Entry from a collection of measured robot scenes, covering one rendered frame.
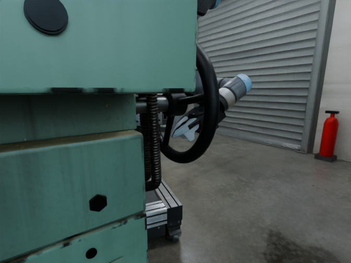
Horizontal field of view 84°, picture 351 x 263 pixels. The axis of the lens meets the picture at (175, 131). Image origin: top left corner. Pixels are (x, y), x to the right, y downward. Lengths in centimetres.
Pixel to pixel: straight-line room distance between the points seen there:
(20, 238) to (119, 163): 9
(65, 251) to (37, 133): 11
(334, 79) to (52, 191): 303
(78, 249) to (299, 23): 324
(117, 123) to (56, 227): 10
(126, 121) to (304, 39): 307
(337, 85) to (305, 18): 93
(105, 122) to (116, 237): 12
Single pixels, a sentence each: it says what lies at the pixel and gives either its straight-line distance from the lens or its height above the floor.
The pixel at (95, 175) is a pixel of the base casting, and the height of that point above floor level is 77.
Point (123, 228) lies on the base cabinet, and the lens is 23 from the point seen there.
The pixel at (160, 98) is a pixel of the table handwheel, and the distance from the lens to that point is 44.
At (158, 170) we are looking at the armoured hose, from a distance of 46.
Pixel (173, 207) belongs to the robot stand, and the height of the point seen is 23.
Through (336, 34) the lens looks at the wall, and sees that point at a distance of 315.
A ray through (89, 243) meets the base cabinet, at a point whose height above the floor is 70.
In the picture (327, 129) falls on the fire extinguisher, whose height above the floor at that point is 39.
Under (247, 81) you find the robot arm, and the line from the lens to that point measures 75.
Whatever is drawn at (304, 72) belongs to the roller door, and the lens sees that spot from 313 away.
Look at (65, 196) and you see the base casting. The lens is 20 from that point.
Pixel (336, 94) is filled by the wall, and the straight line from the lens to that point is 306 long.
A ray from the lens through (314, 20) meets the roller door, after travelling 322.
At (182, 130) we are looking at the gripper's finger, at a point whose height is 72.
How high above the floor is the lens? 84
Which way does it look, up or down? 12 degrees down
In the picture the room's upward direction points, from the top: straight up
